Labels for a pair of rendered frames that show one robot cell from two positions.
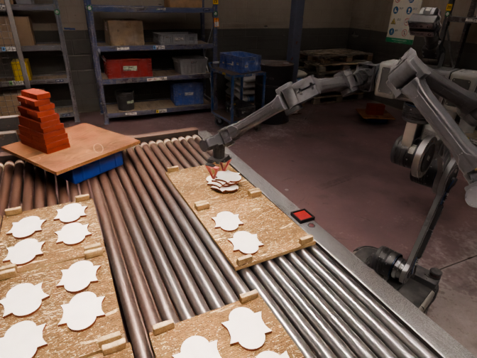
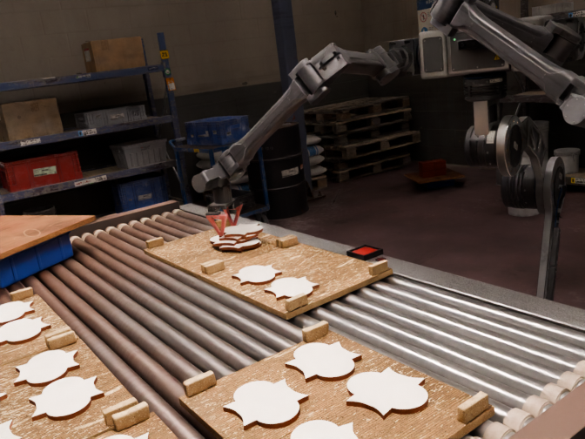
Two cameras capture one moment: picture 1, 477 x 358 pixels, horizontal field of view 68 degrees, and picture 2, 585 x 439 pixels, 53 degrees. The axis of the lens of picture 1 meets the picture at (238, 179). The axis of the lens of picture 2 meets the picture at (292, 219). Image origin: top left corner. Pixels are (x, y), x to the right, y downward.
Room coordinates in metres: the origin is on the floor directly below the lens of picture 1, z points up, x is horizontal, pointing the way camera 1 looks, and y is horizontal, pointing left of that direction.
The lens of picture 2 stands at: (-0.29, 0.11, 1.49)
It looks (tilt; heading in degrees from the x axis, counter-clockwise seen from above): 15 degrees down; 353
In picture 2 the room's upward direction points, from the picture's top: 7 degrees counter-clockwise
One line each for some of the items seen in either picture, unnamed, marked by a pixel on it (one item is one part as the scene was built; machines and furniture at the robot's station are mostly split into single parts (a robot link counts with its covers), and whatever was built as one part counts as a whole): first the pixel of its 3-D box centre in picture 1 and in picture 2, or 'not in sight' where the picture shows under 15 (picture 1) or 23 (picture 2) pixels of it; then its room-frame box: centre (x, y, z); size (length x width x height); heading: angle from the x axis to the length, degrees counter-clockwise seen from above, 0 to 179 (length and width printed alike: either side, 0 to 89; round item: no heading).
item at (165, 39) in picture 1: (174, 38); (110, 117); (5.85, 1.04, 1.16); 0.60 x 0.40 x 0.15; 118
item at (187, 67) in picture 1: (189, 64); (139, 152); (5.95, 0.84, 0.76); 0.50 x 0.36 x 0.24; 121
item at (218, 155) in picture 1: (218, 153); (222, 196); (1.56, 0.10, 1.10); 0.10 x 0.07 x 0.07; 152
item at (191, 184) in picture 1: (211, 183); (218, 247); (1.57, 0.14, 0.93); 0.41 x 0.35 x 0.02; 28
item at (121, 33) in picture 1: (123, 32); (27, 118); (5.59, 1.75, 1.26); 0.49 x 0.38 x 0.34; 121
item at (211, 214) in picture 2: (214, 169); (220, 220); (1.53, 0.11, 1.03); 0.07 x 0.07 x 0.09; 62
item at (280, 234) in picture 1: (250, 226); (292, 274); (1.21, -0.06, 0.93); 0.41 x 0.35 x 0.02; 28
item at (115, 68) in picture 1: (128, 66); (40, 169); (5.56, 1.74, 0.78); 0.66 x 0.45 x 0.28; 115
